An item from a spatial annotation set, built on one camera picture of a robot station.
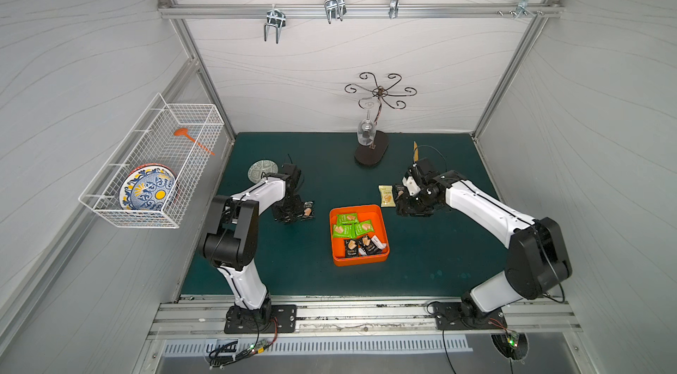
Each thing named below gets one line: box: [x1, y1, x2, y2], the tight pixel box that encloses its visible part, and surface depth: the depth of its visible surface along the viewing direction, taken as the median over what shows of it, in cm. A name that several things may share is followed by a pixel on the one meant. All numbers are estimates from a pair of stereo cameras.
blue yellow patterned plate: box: [119, 163, 179, 210], surface depth 62 cm
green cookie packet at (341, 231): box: [333, 224, 352, 239], surface depth 91 cm
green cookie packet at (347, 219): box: [336, 212, 359, 225], surface depth 94 cm
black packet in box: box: [343, 239, 359, 258], surface depth 88 cm
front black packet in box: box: [360, 234, 382, 255], surface depth 86 cm
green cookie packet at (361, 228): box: [350, 219, 376, 240], surface depth 92 cm
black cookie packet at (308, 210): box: [300, 201, 316, 221], surface depth 97 cm
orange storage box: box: [329, 204, 391, 267], surface depth 90 cm
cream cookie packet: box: [378, 185, 396, 208], surface depth 101 cm
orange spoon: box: [172, 127, 216, 157], surface depth 80 cm
